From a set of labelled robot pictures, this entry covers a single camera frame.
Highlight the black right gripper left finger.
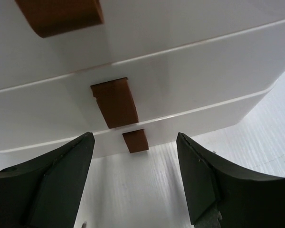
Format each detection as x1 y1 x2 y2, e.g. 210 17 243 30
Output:
0 132 95 228

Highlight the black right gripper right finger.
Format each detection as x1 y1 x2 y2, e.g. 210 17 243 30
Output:
176 133 285 228

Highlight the white drawer cabinet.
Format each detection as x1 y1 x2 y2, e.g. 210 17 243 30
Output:
0 0 285 163

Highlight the brown bottom drawer handle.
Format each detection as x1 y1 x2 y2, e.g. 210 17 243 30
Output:
122 129 149 153

